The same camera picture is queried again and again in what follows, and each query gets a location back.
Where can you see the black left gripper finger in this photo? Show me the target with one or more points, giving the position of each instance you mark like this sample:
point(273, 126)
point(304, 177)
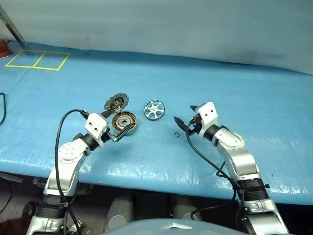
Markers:
point(108, 113)
point(121, 135)

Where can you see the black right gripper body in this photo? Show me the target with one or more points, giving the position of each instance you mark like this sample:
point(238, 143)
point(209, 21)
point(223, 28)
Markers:
point(196, 123)

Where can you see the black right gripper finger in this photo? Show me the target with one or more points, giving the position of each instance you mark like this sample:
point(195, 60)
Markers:
point(194, 107)
point(179, 123)

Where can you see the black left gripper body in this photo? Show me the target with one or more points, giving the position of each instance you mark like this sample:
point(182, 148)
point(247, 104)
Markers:
point(107, 138)

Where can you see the copper wound motor stator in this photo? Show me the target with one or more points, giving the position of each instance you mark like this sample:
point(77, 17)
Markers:
point(124, 121)

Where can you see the silver gear disc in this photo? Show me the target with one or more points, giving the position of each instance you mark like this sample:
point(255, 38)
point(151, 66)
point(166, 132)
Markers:
point(117, 100)

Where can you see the silver spoked rotor cap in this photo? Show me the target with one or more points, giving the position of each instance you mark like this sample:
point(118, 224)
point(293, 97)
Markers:
point(154, 110)

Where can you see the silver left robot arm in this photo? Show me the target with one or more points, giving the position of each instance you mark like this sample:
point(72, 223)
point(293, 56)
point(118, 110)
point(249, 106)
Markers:
point(68, 156)

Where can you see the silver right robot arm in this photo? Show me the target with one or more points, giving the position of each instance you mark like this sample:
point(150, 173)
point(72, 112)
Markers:
point(234, 151)

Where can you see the blue plastic table cover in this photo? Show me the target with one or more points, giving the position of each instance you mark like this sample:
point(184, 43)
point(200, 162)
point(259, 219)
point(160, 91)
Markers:
point(156, 80)

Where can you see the grey rounded robot leg shape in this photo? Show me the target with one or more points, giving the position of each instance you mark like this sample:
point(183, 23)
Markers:
point(185, 210)
point(119, 210)

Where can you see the yellow tape rectangle marking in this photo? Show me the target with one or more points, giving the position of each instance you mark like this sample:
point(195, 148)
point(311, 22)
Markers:
point(34, 66)

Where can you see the grey robot torso with logo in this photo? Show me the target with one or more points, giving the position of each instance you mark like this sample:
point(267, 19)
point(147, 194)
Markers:
point(156, 228)

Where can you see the orange red object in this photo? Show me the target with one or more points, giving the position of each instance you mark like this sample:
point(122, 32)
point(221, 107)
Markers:
point(3, 50)

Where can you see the silver metal pole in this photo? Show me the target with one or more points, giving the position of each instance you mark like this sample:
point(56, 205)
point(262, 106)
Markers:
point(14, 30)

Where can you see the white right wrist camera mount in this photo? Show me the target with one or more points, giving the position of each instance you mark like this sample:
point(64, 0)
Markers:
point(207, 113)

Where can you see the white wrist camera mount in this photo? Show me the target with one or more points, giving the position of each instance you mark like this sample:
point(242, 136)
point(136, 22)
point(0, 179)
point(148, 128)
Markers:
point(95, 124)
point(207, 113)

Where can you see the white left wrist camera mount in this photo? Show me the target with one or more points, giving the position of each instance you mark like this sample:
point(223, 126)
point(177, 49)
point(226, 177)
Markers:
point(95, 124)

